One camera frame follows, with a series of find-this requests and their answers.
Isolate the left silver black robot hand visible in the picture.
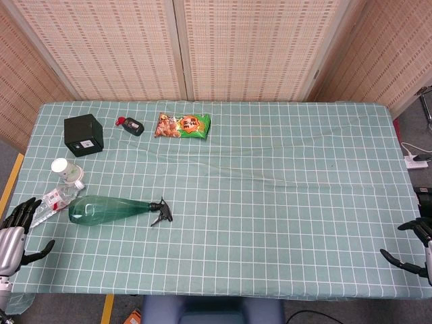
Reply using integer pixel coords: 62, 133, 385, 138
0, 197, 55, 276

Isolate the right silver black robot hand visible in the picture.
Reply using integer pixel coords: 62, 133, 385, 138
380, 217, 432, 288

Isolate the green spray bottle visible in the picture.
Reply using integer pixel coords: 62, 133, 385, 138
68, 194, 175, 227

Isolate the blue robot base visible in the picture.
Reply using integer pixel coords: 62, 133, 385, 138
140, 296, 285, 324

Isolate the clear plastic water bottle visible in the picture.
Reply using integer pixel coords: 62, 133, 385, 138
29, 180, 85, 230

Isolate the small black bottle red cap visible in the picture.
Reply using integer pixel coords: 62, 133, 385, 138
115, 116, 144, 137

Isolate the black flat device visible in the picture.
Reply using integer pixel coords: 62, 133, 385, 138
414, 186, 432, 213

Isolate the yellow floor tape strip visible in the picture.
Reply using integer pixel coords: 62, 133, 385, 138
0, 153, 25, 217
100, 294, 115, 324

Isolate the white paper cup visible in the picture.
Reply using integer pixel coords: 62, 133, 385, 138
51, 157, 84, 184

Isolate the white power strip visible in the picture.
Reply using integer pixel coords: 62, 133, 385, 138
404, 154, 429, 169

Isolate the black cube box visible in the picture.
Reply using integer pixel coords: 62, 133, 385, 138
63, 113, 104, 159

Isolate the orange box on floor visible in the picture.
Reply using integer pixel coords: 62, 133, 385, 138
125, 307, 143, 324

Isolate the metal chair leg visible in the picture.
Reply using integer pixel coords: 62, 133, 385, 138
415, 86, 432, 130

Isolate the bamboo folding screen panel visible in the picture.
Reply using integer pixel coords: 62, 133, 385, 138
173, 0, 369, 102
0, 0, 188, 102
310, 0, 432, 117
0, 6, 74, 153

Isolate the green checked tablecloth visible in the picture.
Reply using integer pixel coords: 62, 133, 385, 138
6, 101, 432, 315

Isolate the orange green snack bag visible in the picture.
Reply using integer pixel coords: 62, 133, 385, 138
154, 112, 211, 140

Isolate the white power cable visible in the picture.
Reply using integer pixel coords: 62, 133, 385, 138
400, 141, 432, 157

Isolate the black floor cable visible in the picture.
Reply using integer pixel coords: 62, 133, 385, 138
286, 309, 342, 324

